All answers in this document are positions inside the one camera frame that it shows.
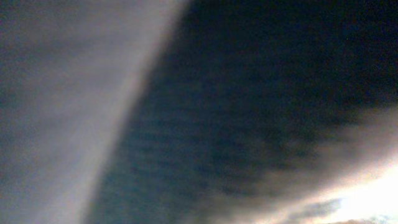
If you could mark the light blue printed t-shirt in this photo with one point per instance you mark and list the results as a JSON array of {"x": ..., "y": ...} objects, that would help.
[{"x": 198, "y": 111}]

